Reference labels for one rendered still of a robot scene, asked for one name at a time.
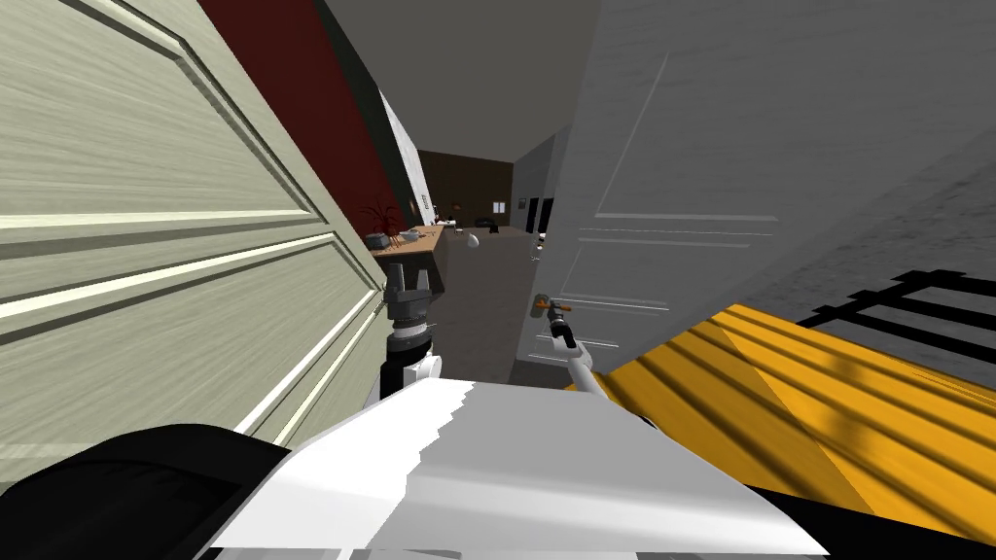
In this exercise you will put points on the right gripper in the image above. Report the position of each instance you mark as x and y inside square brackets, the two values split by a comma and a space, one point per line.
[562, 330]

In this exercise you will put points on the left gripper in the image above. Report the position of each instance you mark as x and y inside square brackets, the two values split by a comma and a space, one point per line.
[407, 302]

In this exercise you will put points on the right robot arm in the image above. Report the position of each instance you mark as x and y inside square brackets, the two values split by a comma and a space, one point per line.
[588, 369]

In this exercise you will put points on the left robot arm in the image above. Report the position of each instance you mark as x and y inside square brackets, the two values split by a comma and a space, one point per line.
[117, 498]

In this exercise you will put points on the wooden table with plant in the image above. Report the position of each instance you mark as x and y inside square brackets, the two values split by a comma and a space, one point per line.
[416, 243]

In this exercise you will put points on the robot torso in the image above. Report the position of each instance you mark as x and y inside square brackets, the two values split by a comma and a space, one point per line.
[545, 482]

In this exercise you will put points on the grey panelled door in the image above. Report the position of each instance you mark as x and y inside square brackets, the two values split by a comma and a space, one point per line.
[700, 140]

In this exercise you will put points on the yellow slatted furniture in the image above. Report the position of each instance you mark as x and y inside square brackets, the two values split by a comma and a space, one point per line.
[794, 404]

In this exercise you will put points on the pale green panelled door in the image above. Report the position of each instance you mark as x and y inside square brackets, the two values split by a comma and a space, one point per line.
[156, 257]

